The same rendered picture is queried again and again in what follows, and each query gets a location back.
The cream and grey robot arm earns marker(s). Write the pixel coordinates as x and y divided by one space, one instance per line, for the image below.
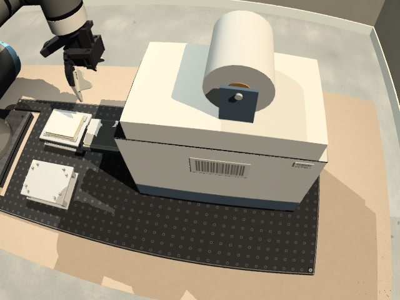
55 11

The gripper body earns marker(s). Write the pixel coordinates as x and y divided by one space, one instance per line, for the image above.
84 48

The small beige cylindrical pin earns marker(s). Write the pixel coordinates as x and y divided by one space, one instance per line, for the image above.
238 96

